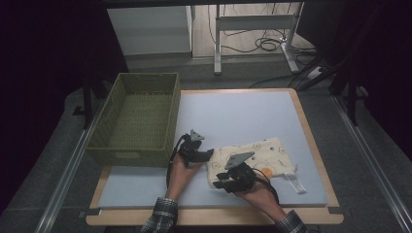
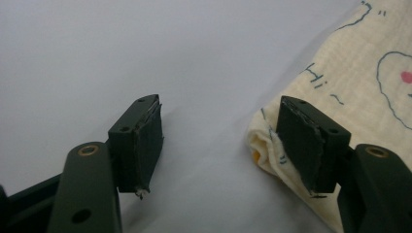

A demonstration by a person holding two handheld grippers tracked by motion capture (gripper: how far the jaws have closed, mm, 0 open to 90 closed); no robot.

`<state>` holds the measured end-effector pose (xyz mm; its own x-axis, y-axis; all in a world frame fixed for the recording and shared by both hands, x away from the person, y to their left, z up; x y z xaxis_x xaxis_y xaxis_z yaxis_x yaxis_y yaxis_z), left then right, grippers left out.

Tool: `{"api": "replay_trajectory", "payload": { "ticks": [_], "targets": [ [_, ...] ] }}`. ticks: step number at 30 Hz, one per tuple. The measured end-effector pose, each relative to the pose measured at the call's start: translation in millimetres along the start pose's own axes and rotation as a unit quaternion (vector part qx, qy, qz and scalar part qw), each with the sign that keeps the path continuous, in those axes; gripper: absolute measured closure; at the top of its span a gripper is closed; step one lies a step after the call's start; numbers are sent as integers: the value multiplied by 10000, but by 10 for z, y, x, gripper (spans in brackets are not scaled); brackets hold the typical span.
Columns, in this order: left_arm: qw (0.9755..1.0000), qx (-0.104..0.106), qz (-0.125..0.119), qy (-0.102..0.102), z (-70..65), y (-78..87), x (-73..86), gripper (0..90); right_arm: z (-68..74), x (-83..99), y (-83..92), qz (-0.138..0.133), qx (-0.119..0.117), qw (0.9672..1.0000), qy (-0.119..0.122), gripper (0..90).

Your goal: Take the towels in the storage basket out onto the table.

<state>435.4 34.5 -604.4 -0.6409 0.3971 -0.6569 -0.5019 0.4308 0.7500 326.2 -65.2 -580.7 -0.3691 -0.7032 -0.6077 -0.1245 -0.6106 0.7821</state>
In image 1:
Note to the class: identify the green woven basket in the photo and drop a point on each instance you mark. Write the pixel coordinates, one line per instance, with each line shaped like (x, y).
(139, 126)

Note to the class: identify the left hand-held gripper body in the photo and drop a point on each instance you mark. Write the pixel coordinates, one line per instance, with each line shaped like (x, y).
(188, 150)

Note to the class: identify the person's right hand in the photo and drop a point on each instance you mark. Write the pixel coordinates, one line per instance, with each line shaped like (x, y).
(260, 195)

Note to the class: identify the grey foam mat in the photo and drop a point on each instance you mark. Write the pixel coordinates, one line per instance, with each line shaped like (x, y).
(233, 113)

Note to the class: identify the white cabinet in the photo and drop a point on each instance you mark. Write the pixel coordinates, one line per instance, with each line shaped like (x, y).
(149, 30)

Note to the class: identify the black stand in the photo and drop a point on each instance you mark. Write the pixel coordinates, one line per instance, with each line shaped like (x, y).
(86, 103)
(351, 100)

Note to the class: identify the white power strip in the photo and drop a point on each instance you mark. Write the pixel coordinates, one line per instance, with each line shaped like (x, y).
(314, 73)

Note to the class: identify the cream printed cloth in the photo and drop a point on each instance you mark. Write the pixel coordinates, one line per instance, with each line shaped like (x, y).
(268, 152)

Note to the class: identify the metal floor rail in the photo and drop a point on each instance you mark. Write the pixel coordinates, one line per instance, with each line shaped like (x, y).
(372, 161)
(63, 184)

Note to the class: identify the white metal desk frame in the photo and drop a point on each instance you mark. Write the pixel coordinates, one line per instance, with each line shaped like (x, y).
(252, 22)

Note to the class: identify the person's left hand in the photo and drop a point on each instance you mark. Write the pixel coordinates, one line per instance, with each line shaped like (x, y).
(179, 179)

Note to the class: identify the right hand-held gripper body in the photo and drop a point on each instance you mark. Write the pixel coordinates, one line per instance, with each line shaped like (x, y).
(245, 178)

